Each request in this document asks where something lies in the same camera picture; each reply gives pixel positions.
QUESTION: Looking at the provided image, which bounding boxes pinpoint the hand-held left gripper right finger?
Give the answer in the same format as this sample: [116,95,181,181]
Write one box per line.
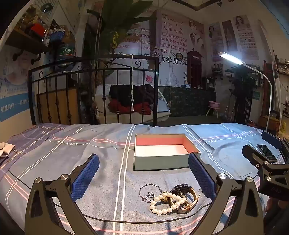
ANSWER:
[188,152,264,235]

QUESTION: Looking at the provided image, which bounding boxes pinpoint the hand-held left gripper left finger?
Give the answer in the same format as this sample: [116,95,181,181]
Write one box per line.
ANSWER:
[24,154,100,235]

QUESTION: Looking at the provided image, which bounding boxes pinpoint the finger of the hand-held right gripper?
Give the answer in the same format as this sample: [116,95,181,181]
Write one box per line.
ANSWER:
[261,130,283,150]
[241,144,271,179]

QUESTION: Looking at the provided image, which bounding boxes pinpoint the cardboard box pink inside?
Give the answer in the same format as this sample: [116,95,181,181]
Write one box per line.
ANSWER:
[134,133,201,171]

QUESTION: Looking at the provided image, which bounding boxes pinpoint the pearl bracelet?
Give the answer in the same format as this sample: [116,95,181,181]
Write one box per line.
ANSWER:
[149,191,188,215]

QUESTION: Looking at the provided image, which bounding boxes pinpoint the thin silver bangle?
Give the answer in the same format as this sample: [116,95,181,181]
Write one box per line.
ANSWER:
[139,183,162,202]

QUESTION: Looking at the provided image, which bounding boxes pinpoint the wooden crate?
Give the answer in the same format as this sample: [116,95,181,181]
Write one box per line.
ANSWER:
[258,115,280,132]

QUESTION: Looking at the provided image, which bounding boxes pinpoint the black smartphone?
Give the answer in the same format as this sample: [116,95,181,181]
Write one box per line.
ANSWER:
[257,144,278,162]

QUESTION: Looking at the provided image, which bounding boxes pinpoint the striped blue bed sheet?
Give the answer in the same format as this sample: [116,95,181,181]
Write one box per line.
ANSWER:
[0,123,289,235]

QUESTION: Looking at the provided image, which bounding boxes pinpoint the red wooden cabinet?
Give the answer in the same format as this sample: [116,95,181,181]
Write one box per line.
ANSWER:
[262,61,281,116]

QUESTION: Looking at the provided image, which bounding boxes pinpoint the dark potted plant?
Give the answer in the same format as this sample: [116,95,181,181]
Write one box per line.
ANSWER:
[228,65,255,122]

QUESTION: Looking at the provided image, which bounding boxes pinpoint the pink stool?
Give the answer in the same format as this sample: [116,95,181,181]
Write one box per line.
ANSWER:
[206,101,220,119]

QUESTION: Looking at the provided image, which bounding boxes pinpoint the red cloth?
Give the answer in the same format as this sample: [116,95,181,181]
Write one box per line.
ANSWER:
[108,99,153,114]

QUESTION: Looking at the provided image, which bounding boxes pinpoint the green patterned counter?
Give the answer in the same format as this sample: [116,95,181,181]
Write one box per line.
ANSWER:
[158,86,217,117]

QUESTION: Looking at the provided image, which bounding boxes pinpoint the white wicker hanging bed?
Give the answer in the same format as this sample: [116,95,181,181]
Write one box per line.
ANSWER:
[94,85,172,123]

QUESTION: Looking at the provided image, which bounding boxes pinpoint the beige cloth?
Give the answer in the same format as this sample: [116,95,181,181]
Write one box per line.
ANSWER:
[0,142,16,157]

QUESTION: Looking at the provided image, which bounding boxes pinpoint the white floor lamp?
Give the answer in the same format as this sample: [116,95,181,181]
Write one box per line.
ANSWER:
[218,52,273,137]

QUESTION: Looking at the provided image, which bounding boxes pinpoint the pile of dark clothes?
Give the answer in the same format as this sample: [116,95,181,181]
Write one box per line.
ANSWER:
[109,84,158,106]

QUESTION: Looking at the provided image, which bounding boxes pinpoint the red phone booth cabinet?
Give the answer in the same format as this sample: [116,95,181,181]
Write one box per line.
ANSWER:
[187,51,202,88]

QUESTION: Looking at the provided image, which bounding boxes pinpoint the water jug with green label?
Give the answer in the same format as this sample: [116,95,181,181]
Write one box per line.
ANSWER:
[56,42,76,66]

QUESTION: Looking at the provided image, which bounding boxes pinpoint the blue box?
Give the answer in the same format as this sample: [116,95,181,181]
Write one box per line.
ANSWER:
[48,32,66,43]

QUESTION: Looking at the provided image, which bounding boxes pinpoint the red box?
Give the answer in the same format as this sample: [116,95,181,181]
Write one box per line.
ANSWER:
[29,23,46,38]

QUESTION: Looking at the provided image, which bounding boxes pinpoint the tall leafy green plant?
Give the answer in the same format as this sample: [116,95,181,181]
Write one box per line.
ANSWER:
[87,0,158,55]

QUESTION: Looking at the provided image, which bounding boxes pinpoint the thin black cable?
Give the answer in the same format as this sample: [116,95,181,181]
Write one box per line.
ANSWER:
[0,167,217,225]

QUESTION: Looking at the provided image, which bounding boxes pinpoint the rope with white tassel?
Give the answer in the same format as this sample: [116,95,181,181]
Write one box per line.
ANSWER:
[130,54,135,112]

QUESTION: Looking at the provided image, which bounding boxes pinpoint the small wall rack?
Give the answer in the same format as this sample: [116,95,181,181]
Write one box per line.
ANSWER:
[212,63,224,78]

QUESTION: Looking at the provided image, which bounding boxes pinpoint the black iron bed frame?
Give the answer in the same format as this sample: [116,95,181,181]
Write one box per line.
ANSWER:
[27,55,159,127]

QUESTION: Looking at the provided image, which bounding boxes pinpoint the wide wall poster with grid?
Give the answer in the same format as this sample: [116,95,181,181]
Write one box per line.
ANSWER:
[235,15,259,60]

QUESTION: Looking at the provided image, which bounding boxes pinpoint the dark wall poster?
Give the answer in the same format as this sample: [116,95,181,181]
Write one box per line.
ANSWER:
[222,20,237,52]

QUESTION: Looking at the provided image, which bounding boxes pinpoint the blue and white wall poster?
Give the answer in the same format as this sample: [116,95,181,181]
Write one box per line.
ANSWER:
[0,54,36,122]

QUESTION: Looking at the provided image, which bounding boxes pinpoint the narrow wall poster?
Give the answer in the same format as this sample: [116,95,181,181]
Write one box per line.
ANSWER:
[209,23,223,61]

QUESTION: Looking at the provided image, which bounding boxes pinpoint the large printed wall banner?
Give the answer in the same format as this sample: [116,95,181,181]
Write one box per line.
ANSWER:
[111,11,207,87]

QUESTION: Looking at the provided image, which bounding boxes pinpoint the wooden wall shelf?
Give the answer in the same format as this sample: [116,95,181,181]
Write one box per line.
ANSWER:
[5,29,53,62]

